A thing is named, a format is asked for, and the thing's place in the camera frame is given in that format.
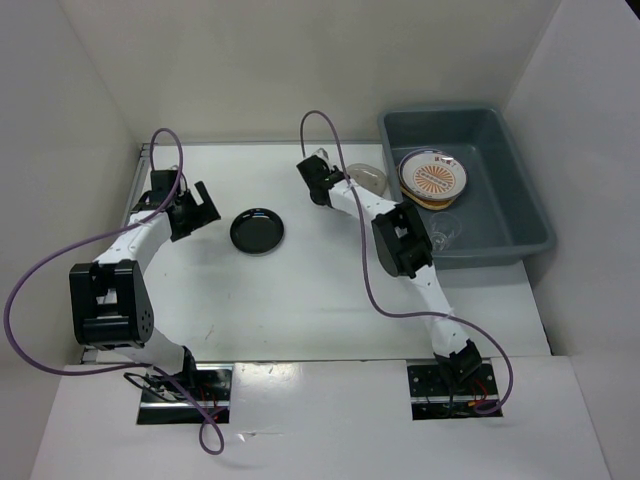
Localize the orange patterned round plate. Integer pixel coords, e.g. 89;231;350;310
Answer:
398;148;470;199

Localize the black round plate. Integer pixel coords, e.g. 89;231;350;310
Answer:
229;208;285;255

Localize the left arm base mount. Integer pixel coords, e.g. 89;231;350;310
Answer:
123;363;233;425

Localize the grey plastic bin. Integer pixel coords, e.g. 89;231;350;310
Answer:
378;103;556;269

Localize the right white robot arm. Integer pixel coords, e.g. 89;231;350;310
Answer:
297;149;482;393

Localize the clear plastic cup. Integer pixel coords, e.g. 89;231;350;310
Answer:
428;211;462;252

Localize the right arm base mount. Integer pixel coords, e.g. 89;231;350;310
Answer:
406;340;502;420

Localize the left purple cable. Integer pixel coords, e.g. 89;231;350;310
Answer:
3;128;224;455

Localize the clear smoky square dish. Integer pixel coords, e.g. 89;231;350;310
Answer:
346;163;387;196

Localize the woven bamboo pattern tray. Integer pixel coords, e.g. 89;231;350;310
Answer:
396;149;461;210

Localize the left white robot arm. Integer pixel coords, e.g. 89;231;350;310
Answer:
69;169;220;400

